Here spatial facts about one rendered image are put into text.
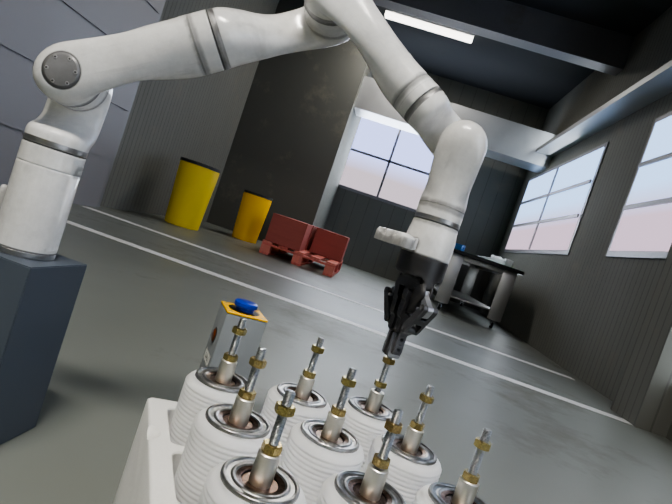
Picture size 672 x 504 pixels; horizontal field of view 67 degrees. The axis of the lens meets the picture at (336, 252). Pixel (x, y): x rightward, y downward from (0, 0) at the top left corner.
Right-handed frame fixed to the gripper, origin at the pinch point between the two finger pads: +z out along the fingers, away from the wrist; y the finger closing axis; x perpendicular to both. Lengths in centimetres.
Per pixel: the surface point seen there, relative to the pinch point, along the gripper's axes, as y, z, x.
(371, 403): -0.8, 9.5, 0.8
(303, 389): -1.0, 9.4, 12.3
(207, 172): 487, -28, -22
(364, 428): -4.0, 12.1, 2.6
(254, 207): 559, -8, -97
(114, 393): 48, 36, 33
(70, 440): 26, 36, 39
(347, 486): -23.1, 10.4, 14.3
